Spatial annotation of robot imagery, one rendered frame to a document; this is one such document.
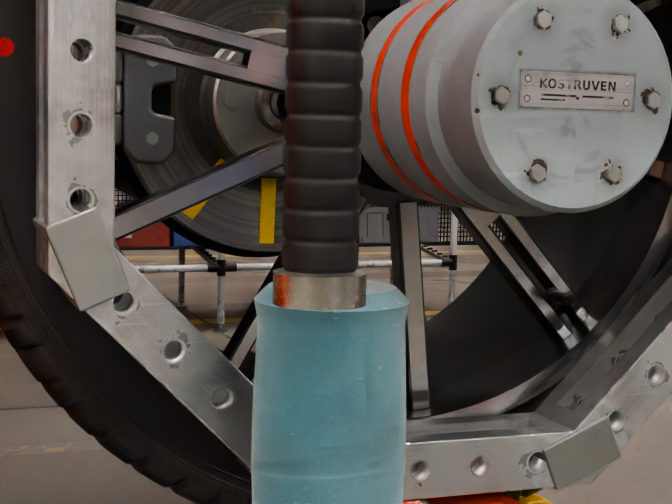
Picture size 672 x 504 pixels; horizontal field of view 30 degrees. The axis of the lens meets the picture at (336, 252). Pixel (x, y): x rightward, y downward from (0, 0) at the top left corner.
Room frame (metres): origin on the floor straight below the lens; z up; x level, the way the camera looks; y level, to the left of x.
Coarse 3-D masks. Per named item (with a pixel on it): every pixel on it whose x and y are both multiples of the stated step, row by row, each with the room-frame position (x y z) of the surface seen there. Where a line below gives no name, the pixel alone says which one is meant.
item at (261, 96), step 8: (256, 96) 1.29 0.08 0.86; (264, 96) 1.28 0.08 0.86; (272, 96) 1.29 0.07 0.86; (256, 104) 1.29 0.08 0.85; (264, 104) 1.28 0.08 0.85; (272, 104) 1.29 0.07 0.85; (256, 112) 1.29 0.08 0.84; (264, 112) 1.28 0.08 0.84; (272, 112) 1.30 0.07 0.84; (264, 120) 1.29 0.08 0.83; (272, 120) 1.29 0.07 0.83; (272, 128) 1.29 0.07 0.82; (280, 128) 1.29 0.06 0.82
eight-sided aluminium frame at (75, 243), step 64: (64, 0) 0.75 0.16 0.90; (64, 64) 0.75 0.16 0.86; (64, 128) 0.75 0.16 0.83; (64, 192) 0.75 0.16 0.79; (64, 256) 0.74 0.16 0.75; (128, 320) 0.76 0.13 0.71; (640, 320) 0.93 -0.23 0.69; (192, 384) 0.77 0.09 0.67; (576, 384) 0.92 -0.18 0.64; (640, 384) 0.89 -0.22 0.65; (448, 448) 0.83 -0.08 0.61; (512, 448) 0.85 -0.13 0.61; (576, 448) 0.87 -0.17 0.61
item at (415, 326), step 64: (384, 0) 0.93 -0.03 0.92; (640, 0) 1.00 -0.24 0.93; (192, 64) 0.88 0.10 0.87; (256, 64) 0.90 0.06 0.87; (192, 192) 0.88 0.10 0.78; (384, 192) 0.93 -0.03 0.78; (640, 192) 1.03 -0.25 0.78; (512, 256) 0.97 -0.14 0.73; (576, 256) 1.07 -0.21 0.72; (640, 256) 0.99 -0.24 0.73; (256, 320) 0.90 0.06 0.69; (448, 320) 1.15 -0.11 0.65; (512, 320) 1.07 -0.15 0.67; (576, 320) 0.99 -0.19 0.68; (448, 384) 1.00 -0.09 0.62; (512, 384) 0.95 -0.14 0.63
